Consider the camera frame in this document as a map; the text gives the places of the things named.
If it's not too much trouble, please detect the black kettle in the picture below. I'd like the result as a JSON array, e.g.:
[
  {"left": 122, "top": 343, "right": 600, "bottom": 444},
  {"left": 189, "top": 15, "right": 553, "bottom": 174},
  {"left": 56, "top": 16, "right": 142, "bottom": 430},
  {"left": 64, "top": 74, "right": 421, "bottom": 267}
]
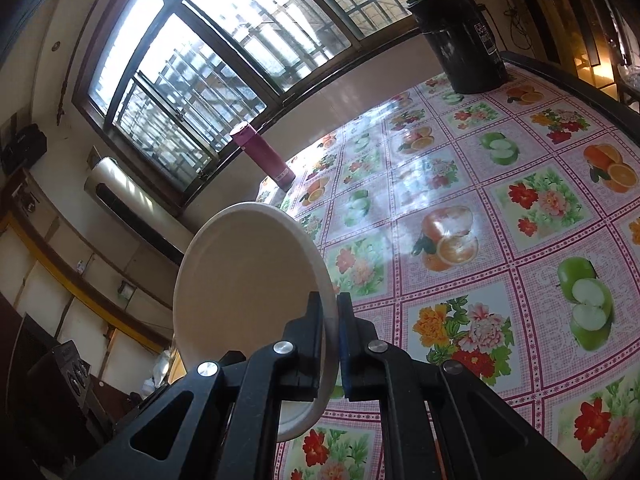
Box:
[{"left": 406, "top": 0, "right": 510, "bottom": 95}]

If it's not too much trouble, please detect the floral fruit print tablecloth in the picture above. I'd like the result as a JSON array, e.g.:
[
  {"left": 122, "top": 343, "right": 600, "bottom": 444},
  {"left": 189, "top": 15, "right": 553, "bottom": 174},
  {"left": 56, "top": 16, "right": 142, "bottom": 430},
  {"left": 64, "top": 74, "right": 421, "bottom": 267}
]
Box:
[{"left": 255, "top": 67, "right": 640, "bottom": 480}]

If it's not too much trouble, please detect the small black wall device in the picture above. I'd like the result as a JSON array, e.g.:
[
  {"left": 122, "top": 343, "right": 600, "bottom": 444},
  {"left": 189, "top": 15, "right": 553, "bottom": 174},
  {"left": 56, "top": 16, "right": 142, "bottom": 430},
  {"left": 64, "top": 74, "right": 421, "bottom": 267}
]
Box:
[{"left": 12, "top": 185, "right": 41, "bottom": 212}]

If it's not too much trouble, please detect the barred window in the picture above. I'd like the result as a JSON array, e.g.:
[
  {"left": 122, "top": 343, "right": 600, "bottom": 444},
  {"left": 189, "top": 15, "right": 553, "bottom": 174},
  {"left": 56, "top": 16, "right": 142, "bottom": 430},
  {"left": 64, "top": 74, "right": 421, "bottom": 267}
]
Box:
[{"left": 72, "top": 0, "right": 436, "bottom": 211}]

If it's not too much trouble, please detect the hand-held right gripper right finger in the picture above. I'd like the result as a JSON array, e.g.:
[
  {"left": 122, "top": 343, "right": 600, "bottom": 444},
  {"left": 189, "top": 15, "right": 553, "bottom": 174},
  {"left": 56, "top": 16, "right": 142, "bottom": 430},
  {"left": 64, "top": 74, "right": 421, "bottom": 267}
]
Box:
[{"left": 336, "top": 292, "right": 586, "bottom": 480}]

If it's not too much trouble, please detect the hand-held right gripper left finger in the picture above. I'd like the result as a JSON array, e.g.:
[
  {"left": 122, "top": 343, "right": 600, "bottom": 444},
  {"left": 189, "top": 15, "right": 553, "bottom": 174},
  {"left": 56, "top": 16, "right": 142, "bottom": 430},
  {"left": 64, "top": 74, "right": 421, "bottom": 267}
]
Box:
[{"left": 67, "top": 291, "right": 325, "bottom": 480}]

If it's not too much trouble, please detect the white smooth bowl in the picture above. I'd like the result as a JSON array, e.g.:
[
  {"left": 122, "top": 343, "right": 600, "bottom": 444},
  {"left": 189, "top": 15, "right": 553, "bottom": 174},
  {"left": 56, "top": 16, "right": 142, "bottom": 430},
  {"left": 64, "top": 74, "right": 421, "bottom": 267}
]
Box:
[{"left": 172, "top": 202, "right": 337, "bottom": 443}]

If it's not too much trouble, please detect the black wall speaker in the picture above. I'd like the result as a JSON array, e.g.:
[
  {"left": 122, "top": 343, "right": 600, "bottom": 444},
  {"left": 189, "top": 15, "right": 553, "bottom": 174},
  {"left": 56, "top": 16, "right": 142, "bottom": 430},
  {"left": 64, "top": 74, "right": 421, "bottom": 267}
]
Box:
[{"left": 0, "top": 124, "right": 48, "bottom": 173}]

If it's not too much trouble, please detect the white air conditioner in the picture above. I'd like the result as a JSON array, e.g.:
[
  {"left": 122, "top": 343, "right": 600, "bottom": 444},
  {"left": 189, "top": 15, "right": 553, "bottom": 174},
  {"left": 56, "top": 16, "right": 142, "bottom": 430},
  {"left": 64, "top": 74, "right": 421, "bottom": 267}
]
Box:
[{"left": 84, "top": 156, "right": 193, "bottom": 266}]

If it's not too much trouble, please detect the magenta bottle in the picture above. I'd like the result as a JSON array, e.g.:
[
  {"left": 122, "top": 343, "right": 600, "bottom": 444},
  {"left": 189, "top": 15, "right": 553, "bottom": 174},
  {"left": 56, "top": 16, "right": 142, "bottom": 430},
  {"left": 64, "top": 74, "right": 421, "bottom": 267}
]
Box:
[{"left": 230, "top": 121, "right": 297, "bottom": 192}]

